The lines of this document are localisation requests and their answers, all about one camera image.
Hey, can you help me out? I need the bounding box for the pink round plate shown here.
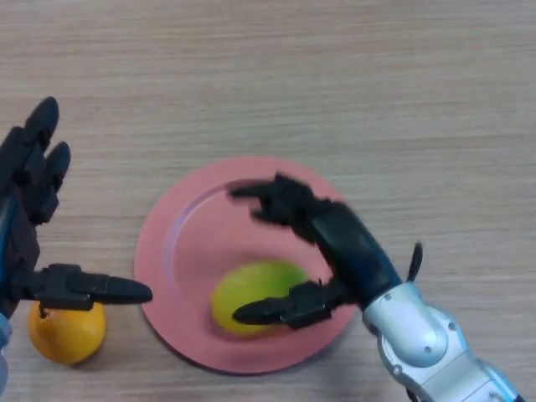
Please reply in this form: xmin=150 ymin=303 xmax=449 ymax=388
xmin=133 ymin=157 xmax=361 ymax=375

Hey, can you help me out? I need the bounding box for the yellow starfruit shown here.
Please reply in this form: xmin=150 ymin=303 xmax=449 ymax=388
xmin=210 ymin=260 xmax=311 ymax=338

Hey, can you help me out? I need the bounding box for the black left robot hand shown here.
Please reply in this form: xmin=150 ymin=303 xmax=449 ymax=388
xmin=0 ymin=95 xmax=153 ymax=319

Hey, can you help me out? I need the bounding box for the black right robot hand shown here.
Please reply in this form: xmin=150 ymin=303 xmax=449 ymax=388
xmin=229 ymin=172 xmax=405 ymax=331

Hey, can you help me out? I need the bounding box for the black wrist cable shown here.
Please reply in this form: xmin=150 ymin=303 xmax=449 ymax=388
xmin=404 ymin=242 xmax=424 ymax=283

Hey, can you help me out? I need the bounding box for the orange yellow pear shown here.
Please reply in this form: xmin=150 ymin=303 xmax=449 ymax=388
xmin=27 ymin=301 xmax=106 ymax=365

